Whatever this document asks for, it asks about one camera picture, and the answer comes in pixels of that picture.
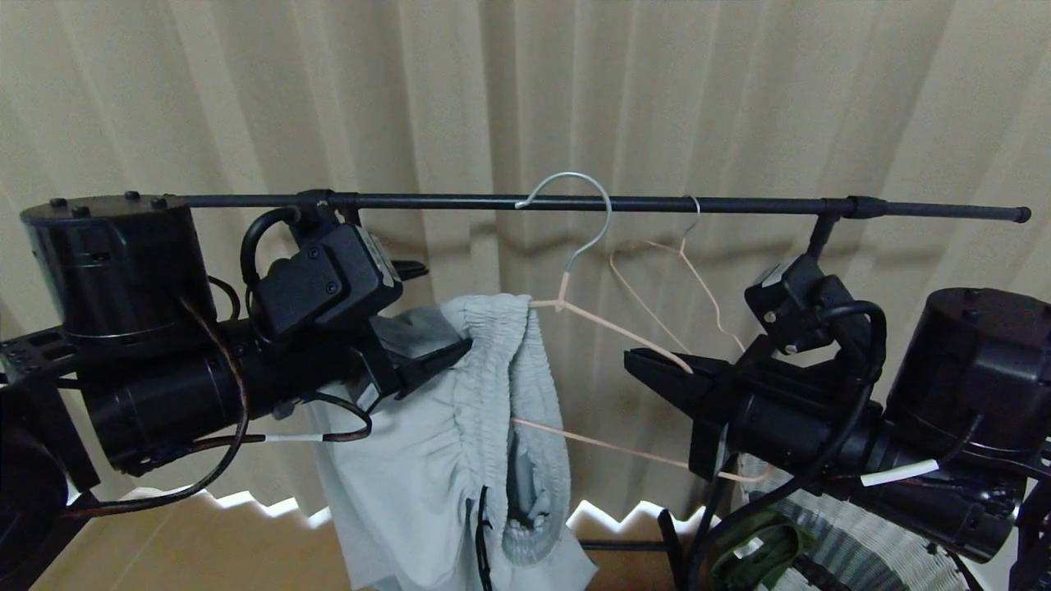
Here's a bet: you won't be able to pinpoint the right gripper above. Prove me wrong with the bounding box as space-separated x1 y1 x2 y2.
688 361 1027 564

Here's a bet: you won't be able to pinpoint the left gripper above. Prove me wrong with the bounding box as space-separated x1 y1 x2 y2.
82 316 411 479

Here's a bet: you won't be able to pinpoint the pale grey shorts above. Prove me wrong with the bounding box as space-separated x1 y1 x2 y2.
308 294 600 591

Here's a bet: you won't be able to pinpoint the pink clothes hanger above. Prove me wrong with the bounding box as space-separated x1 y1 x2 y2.
609 195 748 354
509 171 773 485

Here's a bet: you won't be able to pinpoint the white laundry basket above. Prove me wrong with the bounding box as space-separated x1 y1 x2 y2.
735 456 986 591

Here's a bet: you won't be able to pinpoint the black clothes rack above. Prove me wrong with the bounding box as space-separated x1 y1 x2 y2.
177 190 1032 591

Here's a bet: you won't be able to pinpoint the green garment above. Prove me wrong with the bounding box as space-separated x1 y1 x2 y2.
710 509 818 591

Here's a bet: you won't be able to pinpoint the beige curtain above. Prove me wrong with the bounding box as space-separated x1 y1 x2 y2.
0 0 1051 534

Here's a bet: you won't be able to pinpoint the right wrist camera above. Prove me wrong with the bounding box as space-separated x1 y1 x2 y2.
743 254 888 387

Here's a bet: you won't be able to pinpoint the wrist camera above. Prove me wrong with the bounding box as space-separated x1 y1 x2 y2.
743 254 888 387
246 201 429 346

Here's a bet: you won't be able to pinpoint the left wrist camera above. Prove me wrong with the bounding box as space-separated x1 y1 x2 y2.
246 201 429 346

